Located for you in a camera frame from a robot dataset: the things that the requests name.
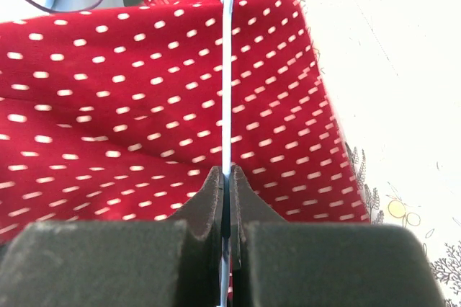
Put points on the red polka dot cloth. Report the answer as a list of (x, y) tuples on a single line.
[(116, 114)]

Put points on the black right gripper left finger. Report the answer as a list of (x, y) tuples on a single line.
[(175, 262)]

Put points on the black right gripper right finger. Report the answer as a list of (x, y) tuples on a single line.
[(278, 263)]

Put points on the light blue wire hanger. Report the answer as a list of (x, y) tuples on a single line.
[(226, 149)]

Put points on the floral tablecloth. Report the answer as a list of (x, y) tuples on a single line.
[(392, 71)]

